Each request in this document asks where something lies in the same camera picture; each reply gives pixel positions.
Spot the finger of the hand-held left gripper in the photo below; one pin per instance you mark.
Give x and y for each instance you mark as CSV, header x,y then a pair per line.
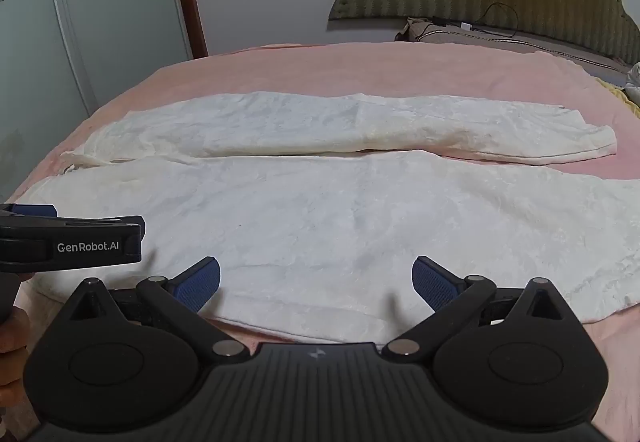
x,y
30,210

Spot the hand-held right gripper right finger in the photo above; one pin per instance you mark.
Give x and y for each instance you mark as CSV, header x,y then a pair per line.
x,y
434,284

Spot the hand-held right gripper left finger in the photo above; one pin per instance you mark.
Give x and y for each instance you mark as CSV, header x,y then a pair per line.
x,y
200,284

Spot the white towel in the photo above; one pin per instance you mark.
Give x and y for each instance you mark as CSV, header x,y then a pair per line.
x,y
310,222

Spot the person's left hand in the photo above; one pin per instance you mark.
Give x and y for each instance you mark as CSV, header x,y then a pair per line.
x,y
12,352

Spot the floral wardrobe door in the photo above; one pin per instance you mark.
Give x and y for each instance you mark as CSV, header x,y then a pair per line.
x,y
90,47

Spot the pink blanket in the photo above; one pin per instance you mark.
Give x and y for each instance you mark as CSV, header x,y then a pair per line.
x,y
350,67

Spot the beige pillow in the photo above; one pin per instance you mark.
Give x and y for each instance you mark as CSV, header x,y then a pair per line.
x,y
505,43

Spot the yellow cloth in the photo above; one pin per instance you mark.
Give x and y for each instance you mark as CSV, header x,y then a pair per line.
x,y
620,94

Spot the white bundled cloth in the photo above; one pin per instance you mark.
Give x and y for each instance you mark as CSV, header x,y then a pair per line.
x,y
634,79

